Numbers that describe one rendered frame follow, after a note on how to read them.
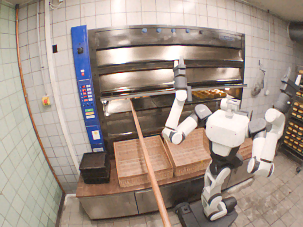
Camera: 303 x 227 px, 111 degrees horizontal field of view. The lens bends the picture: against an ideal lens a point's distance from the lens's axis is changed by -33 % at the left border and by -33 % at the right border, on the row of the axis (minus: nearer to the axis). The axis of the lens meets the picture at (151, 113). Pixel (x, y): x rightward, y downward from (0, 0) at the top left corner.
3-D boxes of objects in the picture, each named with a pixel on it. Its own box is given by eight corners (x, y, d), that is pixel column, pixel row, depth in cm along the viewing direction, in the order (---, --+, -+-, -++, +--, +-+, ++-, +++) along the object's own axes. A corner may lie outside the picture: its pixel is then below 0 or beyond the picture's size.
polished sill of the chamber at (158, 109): (105, 117, 171) (104, 113, 170) (236, 100, 205) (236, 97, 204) (104, 119, 166) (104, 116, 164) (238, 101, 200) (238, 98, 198)
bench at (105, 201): (93, 192, 201) (81, 163, 179) (234, 161, 246) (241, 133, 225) (92, 224, 150) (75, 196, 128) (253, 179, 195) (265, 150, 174)
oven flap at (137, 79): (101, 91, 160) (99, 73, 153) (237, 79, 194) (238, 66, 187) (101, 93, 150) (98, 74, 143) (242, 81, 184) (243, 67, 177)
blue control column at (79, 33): (107, 132, 377) (94, 42, 297) (113, 131, 380) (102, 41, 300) (105, 193, 201) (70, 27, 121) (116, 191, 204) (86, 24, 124)
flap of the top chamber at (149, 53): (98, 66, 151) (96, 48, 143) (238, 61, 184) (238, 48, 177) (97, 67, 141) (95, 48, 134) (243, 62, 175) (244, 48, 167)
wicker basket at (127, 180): (117, 160, 186) (112, 141, 176) (160, 152, 197) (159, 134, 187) (120, 188, 142) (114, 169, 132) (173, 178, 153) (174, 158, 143)
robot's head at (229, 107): (223, 110, 97) (224, 97, 93) (237, 113, 90) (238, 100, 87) (219, 113, 92) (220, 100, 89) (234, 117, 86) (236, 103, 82)
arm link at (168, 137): (167, 109, 101) (157, 137, 101) (176, 111, 92) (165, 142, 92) (179, 113, 106) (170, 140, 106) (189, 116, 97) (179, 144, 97)
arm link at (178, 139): (166, 144, 108) (188, 124, 114) (177, 151, 97) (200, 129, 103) (159, 132, 103) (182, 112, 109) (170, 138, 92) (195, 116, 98)
